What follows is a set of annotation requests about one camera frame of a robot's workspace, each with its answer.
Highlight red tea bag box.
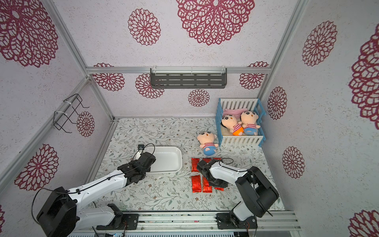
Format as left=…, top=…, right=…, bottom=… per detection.
left=202, top=177, right=212, bottom=193

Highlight white plastic storage box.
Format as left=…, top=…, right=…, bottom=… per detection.
left=134, top=146, right=183, bottom=174

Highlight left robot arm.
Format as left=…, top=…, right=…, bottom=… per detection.
left=37, top=152, right=156, bottom=237

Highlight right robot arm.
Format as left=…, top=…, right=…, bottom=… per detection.
left=197, top=159, right=279, bottom=230

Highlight plush doll blue shorts table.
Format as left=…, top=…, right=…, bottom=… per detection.
left=197, top=131, right=219, bottom=156

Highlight plush doll orange shorts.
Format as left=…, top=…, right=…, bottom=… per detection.
left=221, top=114, right=244, bottom=136

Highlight pink blanket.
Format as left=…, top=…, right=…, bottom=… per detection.
left=223, top=108, right=248, bottom=117

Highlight blue white toy crib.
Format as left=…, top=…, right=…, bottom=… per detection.
left=215, top=98, right=266, bottom=147

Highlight plush doll blue shorts crib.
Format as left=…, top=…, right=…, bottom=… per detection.
left=240, top=111, right=261, bottom=136

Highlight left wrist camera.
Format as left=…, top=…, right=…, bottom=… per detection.
left=138, top=144, right=145, bottom=152

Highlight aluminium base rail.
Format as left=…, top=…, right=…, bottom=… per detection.
left=71, top=211, right=302, bottom=235

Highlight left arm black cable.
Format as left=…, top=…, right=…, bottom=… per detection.
left=31, top=188, right=72, bottom=226

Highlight black wire wall rack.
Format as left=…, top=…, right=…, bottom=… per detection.
left=52, top=93, right=89, bottom=134

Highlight grey wall shelf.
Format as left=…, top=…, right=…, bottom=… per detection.
left=150, top=68, right=228, bottom=89

